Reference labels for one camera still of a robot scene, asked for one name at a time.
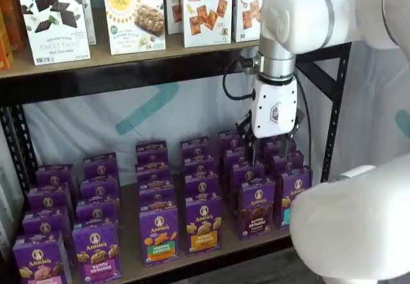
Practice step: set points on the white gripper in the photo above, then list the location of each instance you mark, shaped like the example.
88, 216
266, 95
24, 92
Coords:
275, 111

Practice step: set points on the purple Annie's box brown label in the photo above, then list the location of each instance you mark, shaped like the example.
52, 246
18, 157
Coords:
234, 157
229, 139
243, 173
256, 210

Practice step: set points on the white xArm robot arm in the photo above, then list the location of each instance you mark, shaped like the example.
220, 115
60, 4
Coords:
304, 11

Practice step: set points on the purple Annie's box teal label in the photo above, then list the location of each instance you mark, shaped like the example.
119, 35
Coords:
270, 146
294, 191
288, 163

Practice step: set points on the purple Annie's box yellow label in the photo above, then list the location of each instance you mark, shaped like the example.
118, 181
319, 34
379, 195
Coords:
203, 224
201, 184
200, 167
196, 147

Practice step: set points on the purple Annie's box green label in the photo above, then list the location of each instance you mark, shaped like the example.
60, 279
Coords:
157, 201
156, 186
153, 170
158, 236
152, 151

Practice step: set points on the blue pretzel crackers box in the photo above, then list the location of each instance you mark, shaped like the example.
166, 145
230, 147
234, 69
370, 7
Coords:
248, 11

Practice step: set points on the wooden shelf board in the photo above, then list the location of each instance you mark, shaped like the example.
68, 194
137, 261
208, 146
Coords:
174, 43
129, 232

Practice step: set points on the orange pretzel crackers cheddar box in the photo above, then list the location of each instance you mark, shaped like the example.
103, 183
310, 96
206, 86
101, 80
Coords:
208, 14
174, 8

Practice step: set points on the purple Annie's box magenta label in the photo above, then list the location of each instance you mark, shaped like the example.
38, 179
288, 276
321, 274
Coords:
96, 252
96, 212
101, 165
99, 189

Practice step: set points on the Simple Mills almond bar box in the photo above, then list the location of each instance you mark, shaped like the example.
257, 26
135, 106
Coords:
134, 21

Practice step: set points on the purple Annie's box pink label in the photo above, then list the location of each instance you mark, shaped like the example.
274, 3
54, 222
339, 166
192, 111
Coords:
45, 221
48, 197
41, 258
54, 175

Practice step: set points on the Sweet Thins mint chocolate box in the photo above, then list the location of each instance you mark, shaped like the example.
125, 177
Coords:
54, 24
89, 14

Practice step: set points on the orange yellow snack box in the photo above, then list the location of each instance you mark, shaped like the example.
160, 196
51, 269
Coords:
4, 50
11, 24

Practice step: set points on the white backdrop cloth teal print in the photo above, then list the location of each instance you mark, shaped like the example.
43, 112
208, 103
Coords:
80, 127

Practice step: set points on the black metal shelf frame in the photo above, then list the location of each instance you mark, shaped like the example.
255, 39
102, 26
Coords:
128, 85

